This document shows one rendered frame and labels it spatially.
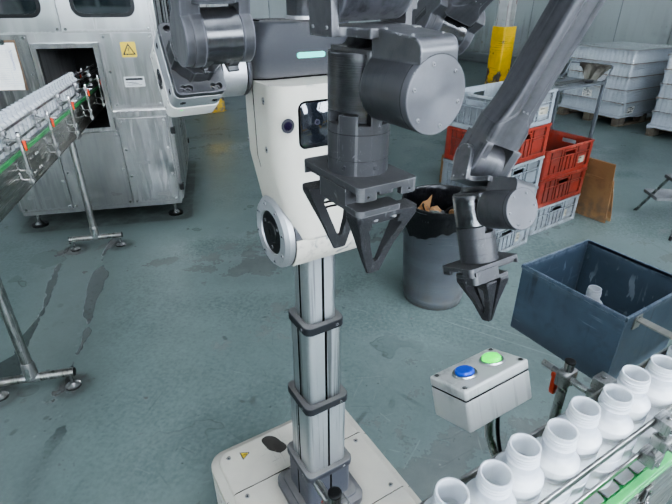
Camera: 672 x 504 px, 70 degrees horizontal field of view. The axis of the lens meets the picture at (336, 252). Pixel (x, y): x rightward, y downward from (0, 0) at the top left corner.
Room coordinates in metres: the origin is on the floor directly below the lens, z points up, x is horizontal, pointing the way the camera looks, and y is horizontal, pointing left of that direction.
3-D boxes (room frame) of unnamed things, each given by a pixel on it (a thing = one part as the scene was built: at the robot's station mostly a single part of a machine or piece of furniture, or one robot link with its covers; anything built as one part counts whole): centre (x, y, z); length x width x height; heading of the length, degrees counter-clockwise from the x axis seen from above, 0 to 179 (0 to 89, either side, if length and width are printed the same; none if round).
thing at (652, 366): (0.54, -0.48, 1.08); 0.06 x 0.06 x 0.17
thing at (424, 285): (2.50, -0.59, 0.32); 0.45 x 0.45 x 0.64
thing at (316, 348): (0.98, 0.05, 0.74); 0.11 x 0.11 x 0.40; 31
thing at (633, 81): (7.53, -4.23, 0.50); 1.23 x 1.05 x 1.00; 120
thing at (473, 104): (3.20, -1.08, 1.00); 0.61 x 0.41 x 0.22; 129
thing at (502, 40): (10.51, -3.34, 0.55); 0.40 x 0.40 x 1.10; 32
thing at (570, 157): (3.65, -1.63, 0.55); 0.61 x 0.41 x 0.22; 124
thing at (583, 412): (0.46, -0.32, 1.08); 0.06 x 0.06 x 0.17
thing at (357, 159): (0.44, -0.02, 1.51); 0.10 x 0.07 x 0.07; 32
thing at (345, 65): (0.44, -0.02, 1.57); 0.07 x 0.06 x 0.07; 32
